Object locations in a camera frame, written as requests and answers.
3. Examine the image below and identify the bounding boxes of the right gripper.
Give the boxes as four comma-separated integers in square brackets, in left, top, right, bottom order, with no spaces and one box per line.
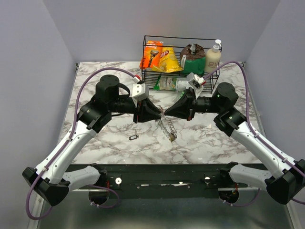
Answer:
[164,87,223,121]

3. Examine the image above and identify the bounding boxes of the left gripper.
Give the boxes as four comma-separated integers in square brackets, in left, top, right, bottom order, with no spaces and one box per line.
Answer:
[109,96,162,124]

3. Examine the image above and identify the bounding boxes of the black key tag with key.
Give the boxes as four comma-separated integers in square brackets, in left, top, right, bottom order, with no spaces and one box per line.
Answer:
[128,130,139,141]

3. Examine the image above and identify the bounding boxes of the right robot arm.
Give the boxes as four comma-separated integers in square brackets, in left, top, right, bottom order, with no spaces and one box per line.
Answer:
[164,83,305,204]

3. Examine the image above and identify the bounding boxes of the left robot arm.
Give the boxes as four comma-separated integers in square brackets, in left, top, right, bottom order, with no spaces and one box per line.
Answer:
[22,75,161,207]

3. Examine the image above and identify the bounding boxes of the blue green sponge pack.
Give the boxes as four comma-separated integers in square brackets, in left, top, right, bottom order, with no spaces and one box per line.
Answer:
[179,91,188,100]

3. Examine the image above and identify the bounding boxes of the green white snack bag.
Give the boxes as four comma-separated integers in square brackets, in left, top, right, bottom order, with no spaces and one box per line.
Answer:
[153,76,191,91]

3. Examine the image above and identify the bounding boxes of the yellow chips bag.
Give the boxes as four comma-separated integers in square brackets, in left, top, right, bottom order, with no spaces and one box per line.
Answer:
[152,46,183,73]

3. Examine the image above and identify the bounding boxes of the orange razor box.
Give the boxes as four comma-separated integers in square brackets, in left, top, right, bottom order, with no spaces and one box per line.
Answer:
[140,41,163,70]

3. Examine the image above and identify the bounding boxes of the brown and green bag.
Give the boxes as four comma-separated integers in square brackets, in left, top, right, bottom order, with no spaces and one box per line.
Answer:
[180,43,206,75]

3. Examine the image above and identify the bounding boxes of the cream lotion pump bottle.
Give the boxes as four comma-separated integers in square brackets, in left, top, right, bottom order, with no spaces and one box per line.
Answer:
[204,39,222,73]

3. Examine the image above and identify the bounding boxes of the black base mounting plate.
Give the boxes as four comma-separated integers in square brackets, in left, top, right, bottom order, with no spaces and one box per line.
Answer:
[78,164,248,200]

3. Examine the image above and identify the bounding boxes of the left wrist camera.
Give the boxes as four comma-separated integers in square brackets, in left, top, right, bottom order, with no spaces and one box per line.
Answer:
[131,83,149,101]

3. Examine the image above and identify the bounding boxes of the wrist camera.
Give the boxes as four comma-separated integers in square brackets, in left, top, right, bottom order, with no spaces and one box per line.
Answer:
[186,73,206,99]
[131,83,149,101]

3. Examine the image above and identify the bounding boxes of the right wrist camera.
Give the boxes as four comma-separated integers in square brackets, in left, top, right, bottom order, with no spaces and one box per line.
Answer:
[186,73,206,99]

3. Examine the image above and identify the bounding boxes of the black wire rack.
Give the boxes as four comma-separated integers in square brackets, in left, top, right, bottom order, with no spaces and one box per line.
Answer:
[141,35,220,93]

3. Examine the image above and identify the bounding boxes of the aluminium rail frame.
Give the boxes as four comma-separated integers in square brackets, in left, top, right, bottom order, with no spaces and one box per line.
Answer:
[26,62,296,229]

